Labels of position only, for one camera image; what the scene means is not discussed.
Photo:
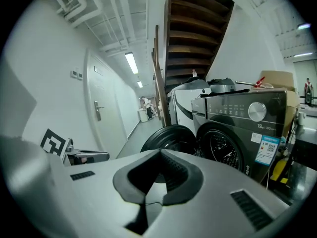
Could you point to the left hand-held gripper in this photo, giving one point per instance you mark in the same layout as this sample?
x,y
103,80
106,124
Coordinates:
x,y
53,144

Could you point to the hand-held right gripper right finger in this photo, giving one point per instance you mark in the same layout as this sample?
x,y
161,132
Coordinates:
x,y
210,207

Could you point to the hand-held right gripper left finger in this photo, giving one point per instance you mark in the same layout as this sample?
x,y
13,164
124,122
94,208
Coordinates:
x,y
94,195

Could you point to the black round washing machine door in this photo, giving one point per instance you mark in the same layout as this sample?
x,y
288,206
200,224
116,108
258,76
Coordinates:
x,y
168,137

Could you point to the white room door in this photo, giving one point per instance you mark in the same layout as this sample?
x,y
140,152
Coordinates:
x,y
109,123

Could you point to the dark grey washing machine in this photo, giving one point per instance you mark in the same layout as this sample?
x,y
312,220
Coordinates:
x,y
235,123

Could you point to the white round cabinet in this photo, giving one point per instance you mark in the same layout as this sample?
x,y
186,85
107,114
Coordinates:
x,y
142,115

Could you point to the yellow plastic object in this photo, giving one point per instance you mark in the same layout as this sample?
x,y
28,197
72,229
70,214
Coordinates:
x,y
280,167

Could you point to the blue white label sticker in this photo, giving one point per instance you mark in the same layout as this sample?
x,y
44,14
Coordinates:
x,y
267,149

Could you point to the long ceiling light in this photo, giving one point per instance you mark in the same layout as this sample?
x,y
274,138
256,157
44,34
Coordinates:
x,y
303,55
304,26
131,63
140,84

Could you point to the small white sticker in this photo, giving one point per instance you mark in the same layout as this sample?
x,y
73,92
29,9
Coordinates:
x,y
256,137

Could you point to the white grey cleaning robot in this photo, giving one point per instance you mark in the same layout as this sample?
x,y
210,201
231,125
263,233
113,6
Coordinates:
x,y
180,100

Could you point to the silver round dial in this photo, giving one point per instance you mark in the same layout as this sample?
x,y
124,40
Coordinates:
x,y
257,111

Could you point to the black stone bench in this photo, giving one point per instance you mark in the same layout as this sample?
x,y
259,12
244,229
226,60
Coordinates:
x,y
307,137

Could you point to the white roll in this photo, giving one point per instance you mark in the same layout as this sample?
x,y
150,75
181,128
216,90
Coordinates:
x,y
301,121

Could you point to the red cap plastic bottle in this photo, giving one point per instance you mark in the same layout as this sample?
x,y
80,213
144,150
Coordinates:
x,y
194,73

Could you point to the metal rod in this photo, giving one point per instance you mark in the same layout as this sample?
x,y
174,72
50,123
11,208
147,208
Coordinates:
x,y
244,82

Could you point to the open brown cardboard box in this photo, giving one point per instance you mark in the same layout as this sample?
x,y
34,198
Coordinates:
x,y
277,79

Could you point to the white ceiling pipes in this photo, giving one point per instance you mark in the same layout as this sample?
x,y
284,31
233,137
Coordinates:
x,y
119,9

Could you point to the brown wooden staircase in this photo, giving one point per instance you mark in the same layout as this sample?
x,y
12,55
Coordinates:
x,y
193,33

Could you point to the white wall control panel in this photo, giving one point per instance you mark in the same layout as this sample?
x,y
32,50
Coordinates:
x,y
80,76
73,74

